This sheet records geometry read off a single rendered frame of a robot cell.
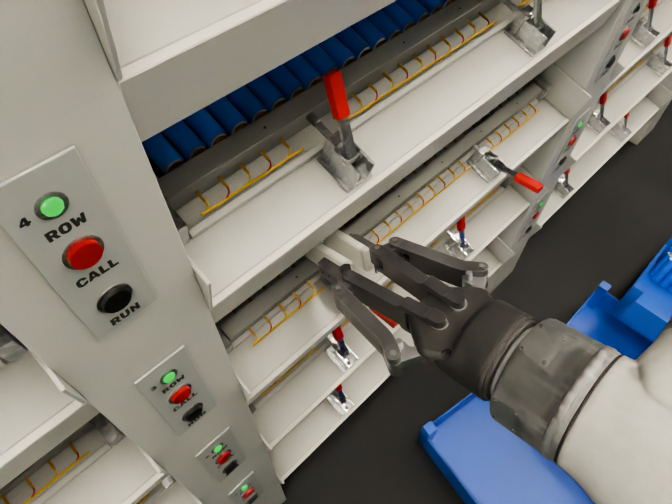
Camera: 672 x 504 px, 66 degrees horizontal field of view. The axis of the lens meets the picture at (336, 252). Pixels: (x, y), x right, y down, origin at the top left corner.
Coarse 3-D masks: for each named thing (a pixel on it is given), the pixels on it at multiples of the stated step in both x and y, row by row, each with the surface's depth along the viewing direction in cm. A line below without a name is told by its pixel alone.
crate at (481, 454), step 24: (456, 408) 99; (480, 408) 102; (432, 432) 92; (456, 432) 99; (480, 432) 99; (504, 432) 99; (432, 456) 96; (456, 456) 97; (480, 456) 97; (504, 456) 97; (528, 456) 97; (456, 480) 90; (480, 480) 94; (504, 480) 94; (528, 480) 94; (552, 480) 94
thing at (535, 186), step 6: (492, 162) 67; (498, 162) 67; (498, 168) 67; (504, 168) 67; (510, 174) 66; (516, 174) 66; (522, 174) 66; (516, 180) 66; (522, 180) 65; (528, 180) 65; (534, 180) 65; (528, 186) 65; (534, 186) 64; (540, 186) 64
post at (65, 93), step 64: (0, 0) 16; (64, 0) 18; (0, 64) 18; (64, 64) 19; (0, 128) 19; (64, 128) 21; (128, 128) 23; (128, 192) 25; (0, 256) 22; (0, 320) 24; (64, 320) 27; (128, 320) 31; (192, 320) 36; (128, 384) 35; (192, 448) 49; (256, 448) 63
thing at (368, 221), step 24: (528, 96) 73; (504, 120) 70; (456, 144) 67; (432, 168) 65; (408, 192) 63; (360, 216) 60; (384, 216) 61; (408, 216) 63; (312, 264) 56; (288, 288) 55; (312, 288) 57; (240, 312) 53; (264, 312) 53; (264, 336) 54
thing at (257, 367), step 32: (512, 96) 76; (544, 96) 77; (576, 96) 73; (512, 128) 73; (544, 128) 74; (512, 160) 71; (448, 192) 67; (480, 192) 68; (416, 224) 64; (448, 224) 65; (320, 288) 58; (224, 320) 55; (288, 320) 56; (320, 320) 57; (256, 352) 54; (288, 352) 54; (256, 384) 53
